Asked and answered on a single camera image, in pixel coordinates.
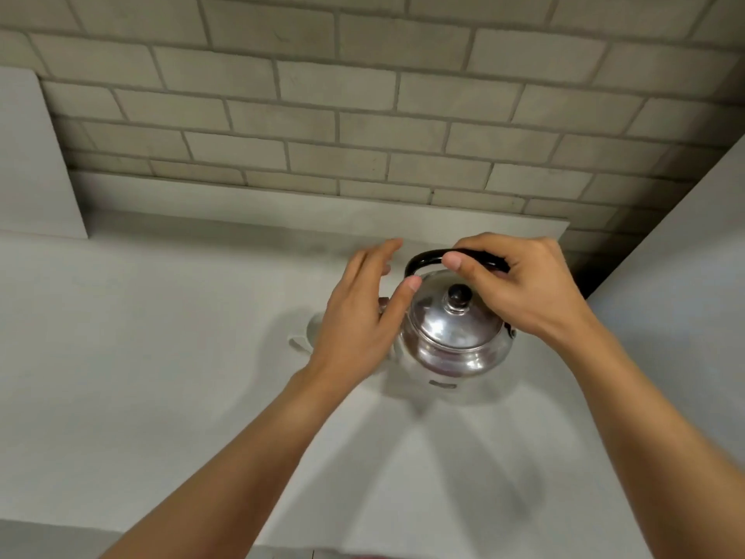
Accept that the person's right hand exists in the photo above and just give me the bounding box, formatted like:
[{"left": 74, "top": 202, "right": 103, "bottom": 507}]
[{"left": 441, "top": 232, "right": 590, "bottom": 345}]

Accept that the steel kettle with black handle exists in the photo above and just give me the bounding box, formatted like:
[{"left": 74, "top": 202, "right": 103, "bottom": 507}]
[{"left": 378, "top": 249, "right": 518, "bottom": 379}]

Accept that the person's right forearm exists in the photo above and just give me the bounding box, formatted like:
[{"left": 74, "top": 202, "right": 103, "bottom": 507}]
[{"left": 544, "top": 308, "right": 745, "bottom": 559}]

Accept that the white cup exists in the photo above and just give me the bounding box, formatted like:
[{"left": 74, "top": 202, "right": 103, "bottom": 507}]
[{"left": 288, "top": 313, "right": 324, "bottom": 354}]

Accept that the person's left forearm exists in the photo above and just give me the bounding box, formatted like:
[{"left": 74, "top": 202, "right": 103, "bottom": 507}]
[{"left": 98, "top": 364, "right": 353, "bottom": 559}]

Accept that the person's left hand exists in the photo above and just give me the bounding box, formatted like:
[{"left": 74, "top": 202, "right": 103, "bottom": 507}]
[{"left": 307, "top": 238, "right": 423, "bottom": 382}]

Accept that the steel kettle lid black knob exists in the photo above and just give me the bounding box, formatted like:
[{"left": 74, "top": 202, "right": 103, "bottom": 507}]
[{"left": 409, "top": 270, "right": 505, "bottom": 350}]

